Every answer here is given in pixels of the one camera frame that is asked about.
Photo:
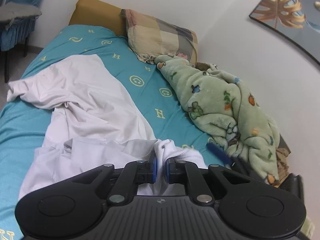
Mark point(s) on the white garment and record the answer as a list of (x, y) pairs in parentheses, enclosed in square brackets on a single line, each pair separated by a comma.
[(94, 122)]

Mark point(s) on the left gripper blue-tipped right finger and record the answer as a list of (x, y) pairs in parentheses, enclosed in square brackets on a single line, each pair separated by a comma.
[(204, 186)]

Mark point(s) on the plaid pillow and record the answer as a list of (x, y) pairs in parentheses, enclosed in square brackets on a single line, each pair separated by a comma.
[(149, 37)]

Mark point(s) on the green fleece blanket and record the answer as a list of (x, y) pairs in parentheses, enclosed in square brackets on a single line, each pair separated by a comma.
[(222, 105)]

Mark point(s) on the blue covered chair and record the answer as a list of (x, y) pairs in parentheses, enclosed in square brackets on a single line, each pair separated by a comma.
[(18, 19)]

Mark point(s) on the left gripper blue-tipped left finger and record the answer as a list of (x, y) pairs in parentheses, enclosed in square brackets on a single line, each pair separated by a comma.
[(118, 186)]

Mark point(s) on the gold leaf wall painting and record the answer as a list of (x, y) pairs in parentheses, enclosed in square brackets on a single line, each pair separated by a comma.
[(296, 20)]

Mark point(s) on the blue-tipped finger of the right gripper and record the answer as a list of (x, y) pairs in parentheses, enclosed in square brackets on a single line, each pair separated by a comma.
[(222, 156)]

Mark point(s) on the teal patterned bed sheet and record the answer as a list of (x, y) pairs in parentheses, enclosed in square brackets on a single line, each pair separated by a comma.
[(23, 126)]

